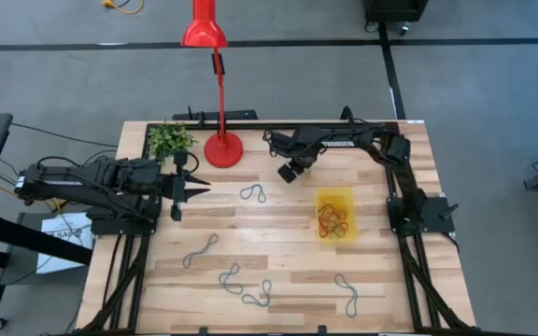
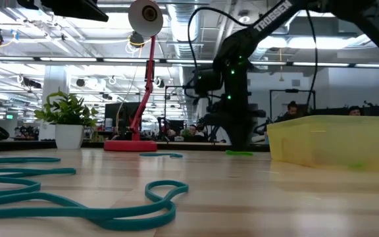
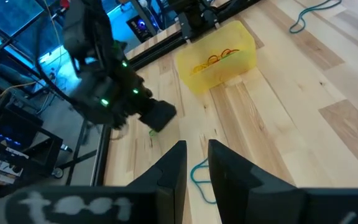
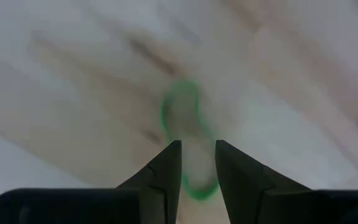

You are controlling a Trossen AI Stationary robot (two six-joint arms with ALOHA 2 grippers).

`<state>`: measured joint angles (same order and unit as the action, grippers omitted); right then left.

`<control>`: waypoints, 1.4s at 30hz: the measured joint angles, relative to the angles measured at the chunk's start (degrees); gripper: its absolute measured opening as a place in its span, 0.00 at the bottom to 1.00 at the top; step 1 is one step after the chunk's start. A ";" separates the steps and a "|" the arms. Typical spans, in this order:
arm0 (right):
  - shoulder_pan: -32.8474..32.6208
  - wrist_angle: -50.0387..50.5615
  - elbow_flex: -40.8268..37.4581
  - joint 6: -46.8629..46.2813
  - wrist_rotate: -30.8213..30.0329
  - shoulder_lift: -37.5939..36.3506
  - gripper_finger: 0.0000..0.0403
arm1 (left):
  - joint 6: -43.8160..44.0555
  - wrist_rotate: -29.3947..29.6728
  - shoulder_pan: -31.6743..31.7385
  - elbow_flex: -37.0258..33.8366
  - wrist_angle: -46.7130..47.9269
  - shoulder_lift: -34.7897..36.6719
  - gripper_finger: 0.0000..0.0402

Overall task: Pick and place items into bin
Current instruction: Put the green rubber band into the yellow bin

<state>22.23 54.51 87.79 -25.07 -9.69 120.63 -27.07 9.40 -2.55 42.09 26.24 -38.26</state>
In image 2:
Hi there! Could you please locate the black computer monitor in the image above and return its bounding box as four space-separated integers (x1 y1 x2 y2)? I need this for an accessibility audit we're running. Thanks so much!
104 101 141 139

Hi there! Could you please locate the person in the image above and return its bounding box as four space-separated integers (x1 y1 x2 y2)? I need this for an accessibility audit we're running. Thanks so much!
276 100 309 122
347 105 363 117
186 124 207 142

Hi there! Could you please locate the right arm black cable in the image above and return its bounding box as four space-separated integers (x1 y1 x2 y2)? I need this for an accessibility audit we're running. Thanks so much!
187 6 319 111

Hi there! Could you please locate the black metal stand frame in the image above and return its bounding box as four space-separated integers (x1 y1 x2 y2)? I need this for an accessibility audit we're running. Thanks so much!
269 88 317 116

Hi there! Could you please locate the teal rubber band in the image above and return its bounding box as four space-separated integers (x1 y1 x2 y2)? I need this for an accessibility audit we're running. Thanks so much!
0 167 77 199
0 180 190 231
0 156 62 165
139 151 184 159

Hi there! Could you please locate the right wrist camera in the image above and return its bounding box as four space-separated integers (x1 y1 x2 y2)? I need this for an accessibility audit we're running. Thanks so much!
194 67 225 97

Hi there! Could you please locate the green rubber band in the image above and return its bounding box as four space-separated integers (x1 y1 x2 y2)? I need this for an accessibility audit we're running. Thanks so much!
225 149 254 157
347 161 366 171

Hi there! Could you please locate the yellow translucent plastic bin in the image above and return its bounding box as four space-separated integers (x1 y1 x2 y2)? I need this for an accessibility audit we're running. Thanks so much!
266 115 379 174

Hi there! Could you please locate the red desk lamp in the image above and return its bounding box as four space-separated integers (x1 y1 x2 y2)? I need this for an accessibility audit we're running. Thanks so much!
103 0 164 153

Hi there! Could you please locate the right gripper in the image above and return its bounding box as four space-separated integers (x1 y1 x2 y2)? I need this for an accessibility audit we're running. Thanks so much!
223 99 255 153

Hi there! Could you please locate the green plant in white pot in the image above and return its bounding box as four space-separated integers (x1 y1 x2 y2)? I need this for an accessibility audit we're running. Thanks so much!
34 90 100 151

